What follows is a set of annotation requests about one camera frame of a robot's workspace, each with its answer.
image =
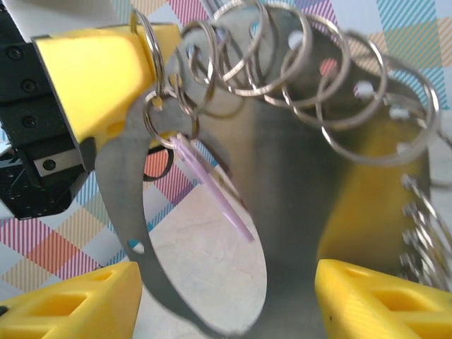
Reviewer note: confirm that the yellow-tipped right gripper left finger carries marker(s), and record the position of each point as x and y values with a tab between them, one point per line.
70	310

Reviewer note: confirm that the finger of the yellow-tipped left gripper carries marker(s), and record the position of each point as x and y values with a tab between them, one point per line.
162	138
95	74

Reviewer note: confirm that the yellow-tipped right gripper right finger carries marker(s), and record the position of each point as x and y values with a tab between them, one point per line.
381	310

